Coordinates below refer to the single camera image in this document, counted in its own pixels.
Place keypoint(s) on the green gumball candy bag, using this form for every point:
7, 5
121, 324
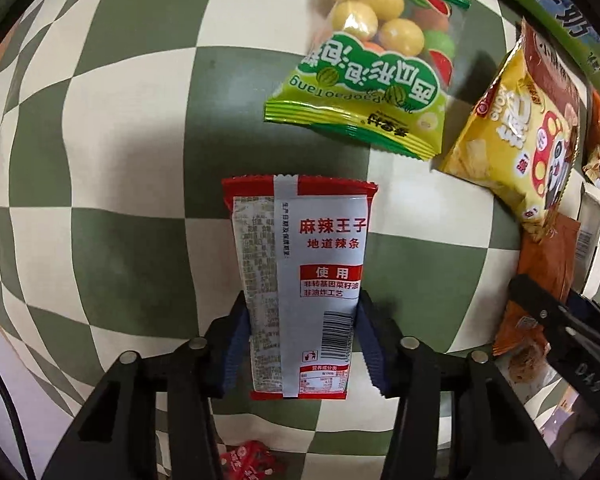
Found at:
360, 85

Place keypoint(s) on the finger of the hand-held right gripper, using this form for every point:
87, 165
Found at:
535, 300
585, 305

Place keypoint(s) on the red snack packet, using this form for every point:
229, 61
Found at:
250, 462

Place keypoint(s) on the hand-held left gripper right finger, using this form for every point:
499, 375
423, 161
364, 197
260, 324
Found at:
375, 355

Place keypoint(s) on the yellow panda chip bag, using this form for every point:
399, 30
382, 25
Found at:
500, 135

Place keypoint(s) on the red white spicy strip packet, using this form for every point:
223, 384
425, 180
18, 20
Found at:
325, 240

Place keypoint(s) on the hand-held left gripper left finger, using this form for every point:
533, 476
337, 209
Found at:
235, 355

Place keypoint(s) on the cardboard box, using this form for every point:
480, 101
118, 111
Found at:
570, 15

